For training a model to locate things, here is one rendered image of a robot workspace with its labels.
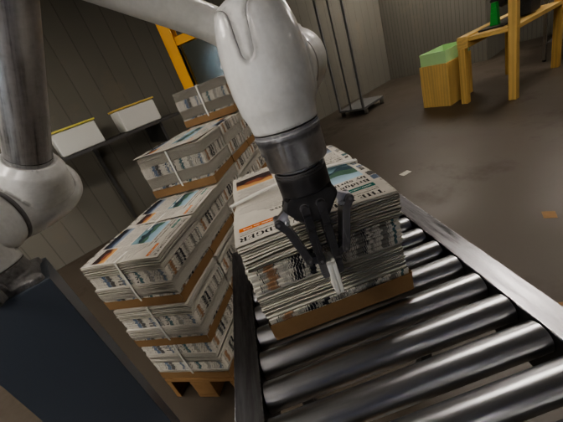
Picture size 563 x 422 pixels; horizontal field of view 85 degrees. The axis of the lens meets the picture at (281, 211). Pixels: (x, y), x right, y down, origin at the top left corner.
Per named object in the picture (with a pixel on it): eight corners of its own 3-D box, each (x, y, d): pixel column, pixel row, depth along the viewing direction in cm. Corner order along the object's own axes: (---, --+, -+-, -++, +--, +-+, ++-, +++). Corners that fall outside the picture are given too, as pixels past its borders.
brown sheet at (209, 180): (155, 198, 165) (152, 192, 163) (179, 177, 190) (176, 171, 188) (217, 182, 154) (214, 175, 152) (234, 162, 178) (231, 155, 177)
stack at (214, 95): (244, 254, 251) (169, 95, 196) (254, 234, 276) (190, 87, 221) (288, 247, 239) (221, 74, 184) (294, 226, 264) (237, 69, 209)
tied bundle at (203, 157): (156, 200, 165) (133, 161, 155) (180, 178, 190) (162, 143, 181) (217, 184, 154) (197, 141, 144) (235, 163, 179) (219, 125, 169)
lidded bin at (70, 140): (100, 141, 342) (88, 120, 332) (107, 140, 315) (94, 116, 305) (59, 157, 321) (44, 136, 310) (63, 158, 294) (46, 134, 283)
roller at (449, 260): (250, 340, 62) (260, 359, 64) (467, 258, 62) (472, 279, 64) (250, 325, 67) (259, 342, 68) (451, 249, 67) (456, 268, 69)
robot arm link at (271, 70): (318, 124, 35) (330, 100, 46) (272, -39, 28) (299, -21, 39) (236, 146, 39) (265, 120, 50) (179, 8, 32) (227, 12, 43)
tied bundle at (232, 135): (181, 177, 191) (163, 142, 181) (200, 161, 216) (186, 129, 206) (235, 163, 179) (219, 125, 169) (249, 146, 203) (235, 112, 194)
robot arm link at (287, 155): (250, 131, 45) (265, 168, 48) (255, 143, 37) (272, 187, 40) (308, 110, 45) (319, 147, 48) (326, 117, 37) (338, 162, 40)
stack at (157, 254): (176, 398, 153) (74, 270, 117) (244, 253, 252) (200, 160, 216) (245, 398, 140) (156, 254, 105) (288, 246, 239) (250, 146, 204)
